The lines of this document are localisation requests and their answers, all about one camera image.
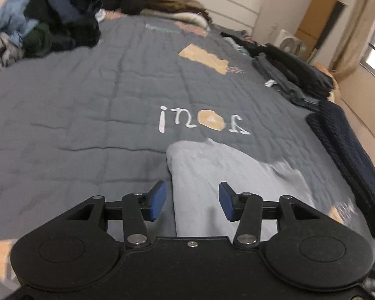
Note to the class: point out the grey printed quilt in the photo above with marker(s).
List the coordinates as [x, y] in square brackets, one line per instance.
[81, 115]

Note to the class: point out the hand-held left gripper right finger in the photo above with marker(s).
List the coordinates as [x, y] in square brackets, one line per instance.
[226, 201]

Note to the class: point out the grey t-shirt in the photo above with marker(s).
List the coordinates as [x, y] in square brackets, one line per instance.
[206, 175]

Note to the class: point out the cream bolster pillow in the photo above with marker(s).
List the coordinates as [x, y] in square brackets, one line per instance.
[193, 18]

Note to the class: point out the folded olive brown blankets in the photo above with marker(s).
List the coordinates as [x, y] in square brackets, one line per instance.
[175, 4]

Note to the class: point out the brown cardboard sheet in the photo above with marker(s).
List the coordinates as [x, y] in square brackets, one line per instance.
[322, 6]

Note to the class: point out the white sock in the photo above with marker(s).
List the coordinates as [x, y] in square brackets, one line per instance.
[100, 15]

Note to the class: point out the white box fan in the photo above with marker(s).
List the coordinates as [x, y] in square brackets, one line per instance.
[289, 42]

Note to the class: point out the tan cushion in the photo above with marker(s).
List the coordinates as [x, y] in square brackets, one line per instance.
[326, 78]

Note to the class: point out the navy dotted garment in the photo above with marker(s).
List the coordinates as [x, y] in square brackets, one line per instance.
[347, 150]

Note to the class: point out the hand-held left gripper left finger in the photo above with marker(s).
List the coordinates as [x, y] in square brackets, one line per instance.
[157, 201]

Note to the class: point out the black flat board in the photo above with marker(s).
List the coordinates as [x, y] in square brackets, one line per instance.
[334, 28]

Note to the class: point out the pile of unfolded clothes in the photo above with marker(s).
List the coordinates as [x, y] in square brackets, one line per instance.
[50, 22]

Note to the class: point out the beige curtain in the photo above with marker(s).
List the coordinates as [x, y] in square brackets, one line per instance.
[356, 22]

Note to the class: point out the stack of folded dark clothes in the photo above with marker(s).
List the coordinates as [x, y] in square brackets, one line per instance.
[290, 68]

